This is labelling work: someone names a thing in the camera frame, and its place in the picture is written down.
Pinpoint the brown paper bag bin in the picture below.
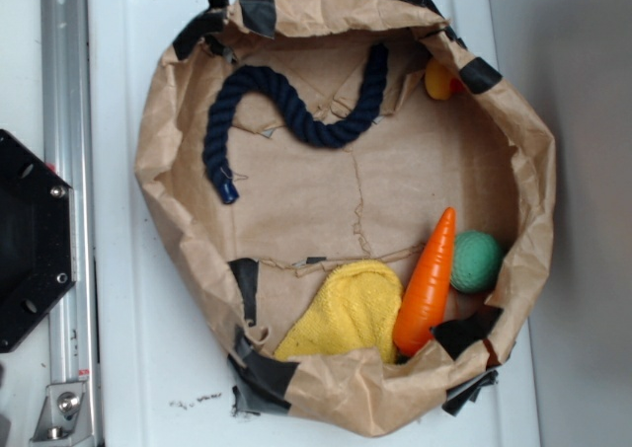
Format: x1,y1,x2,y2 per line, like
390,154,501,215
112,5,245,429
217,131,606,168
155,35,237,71
135,0,556,437

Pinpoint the yellow terry cloth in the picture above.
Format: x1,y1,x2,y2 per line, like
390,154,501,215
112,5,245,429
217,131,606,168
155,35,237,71
275,260,404,364

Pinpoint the orange plastic toy carrot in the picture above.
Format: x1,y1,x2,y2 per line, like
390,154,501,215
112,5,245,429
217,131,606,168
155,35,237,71
392,207,456,357

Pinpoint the green textured ball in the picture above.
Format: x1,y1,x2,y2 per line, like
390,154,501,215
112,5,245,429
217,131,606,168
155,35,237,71
450,230,504,294

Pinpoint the yellow rubber duck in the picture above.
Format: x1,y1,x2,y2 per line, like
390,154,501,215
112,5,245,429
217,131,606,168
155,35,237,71
425,58,465,101

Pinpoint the dark blue twisted rope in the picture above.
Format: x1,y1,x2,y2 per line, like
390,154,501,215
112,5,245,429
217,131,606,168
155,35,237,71
201,42,390,205

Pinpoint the aluminium extrusion rail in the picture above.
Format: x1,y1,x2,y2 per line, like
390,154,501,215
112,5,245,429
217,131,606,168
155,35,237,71
41,0,104,446

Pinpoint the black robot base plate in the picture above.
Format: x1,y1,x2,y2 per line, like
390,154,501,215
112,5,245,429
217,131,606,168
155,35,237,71
1,129,75,353

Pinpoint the metal corner bracket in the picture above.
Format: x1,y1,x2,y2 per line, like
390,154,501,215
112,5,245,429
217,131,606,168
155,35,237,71
29,381,98,446

